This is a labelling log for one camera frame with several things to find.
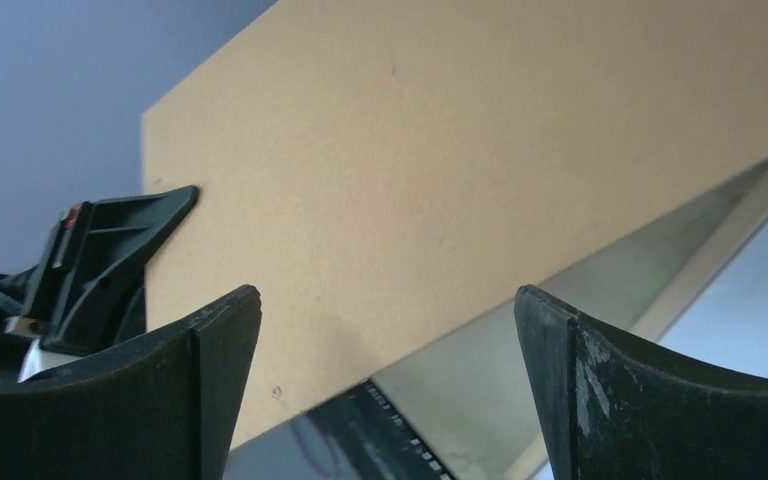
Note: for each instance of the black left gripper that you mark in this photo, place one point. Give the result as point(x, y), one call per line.
point(84, 287)

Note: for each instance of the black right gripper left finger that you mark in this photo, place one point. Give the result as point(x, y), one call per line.
point(162, 405)

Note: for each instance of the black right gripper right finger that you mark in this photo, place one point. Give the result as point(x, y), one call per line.
point(612, 405)

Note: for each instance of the white wooden picture frame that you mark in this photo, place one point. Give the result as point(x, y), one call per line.
point(643, 282)

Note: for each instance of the brown backing board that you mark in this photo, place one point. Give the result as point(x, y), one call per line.
point(384, 172)

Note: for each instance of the colour photo print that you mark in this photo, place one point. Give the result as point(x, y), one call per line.
point(727, 325)

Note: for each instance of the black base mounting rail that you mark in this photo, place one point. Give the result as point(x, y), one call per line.
point(375, 438)

